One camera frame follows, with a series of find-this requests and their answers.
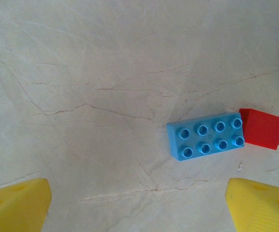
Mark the red ribbed sloped lego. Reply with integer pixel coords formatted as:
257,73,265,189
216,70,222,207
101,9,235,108
238,108,279,151

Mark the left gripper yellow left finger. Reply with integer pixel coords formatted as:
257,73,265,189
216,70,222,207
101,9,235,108
0,178,53,232

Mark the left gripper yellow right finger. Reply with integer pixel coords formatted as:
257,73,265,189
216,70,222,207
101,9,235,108
225,178,279,232

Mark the blue long lego brick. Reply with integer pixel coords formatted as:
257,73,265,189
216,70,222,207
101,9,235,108
166,112,246,162

